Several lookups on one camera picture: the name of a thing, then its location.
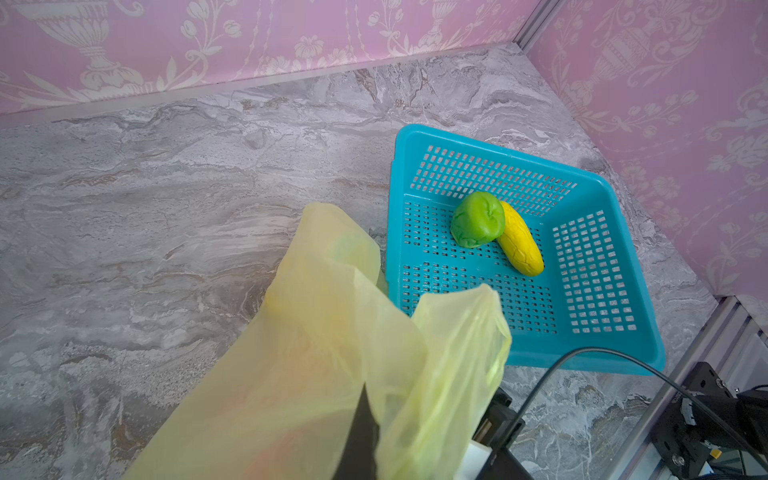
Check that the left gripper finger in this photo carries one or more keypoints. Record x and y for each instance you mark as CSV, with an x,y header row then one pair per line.
x,y
357,461

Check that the yellow-green plastic bag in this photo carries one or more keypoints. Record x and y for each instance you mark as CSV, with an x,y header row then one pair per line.
x,y
280,403

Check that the green fruit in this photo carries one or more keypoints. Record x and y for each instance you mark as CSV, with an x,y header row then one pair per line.
x,y
477,220

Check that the yellow banana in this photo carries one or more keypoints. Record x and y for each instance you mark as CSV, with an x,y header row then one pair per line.
x,y
518,244

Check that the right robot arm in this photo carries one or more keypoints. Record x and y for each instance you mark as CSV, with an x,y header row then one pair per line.
x,y
705,418

